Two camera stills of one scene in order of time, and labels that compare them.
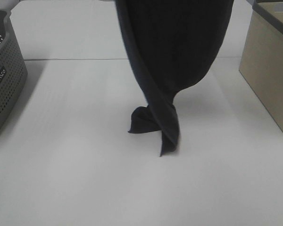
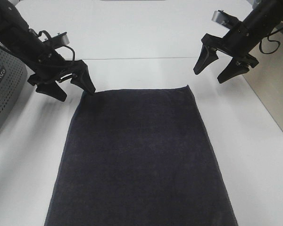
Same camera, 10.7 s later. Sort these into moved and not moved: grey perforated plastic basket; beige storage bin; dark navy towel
Moved: dark navy towel
Not moved: grey perforated plastic basket; beige storage bin
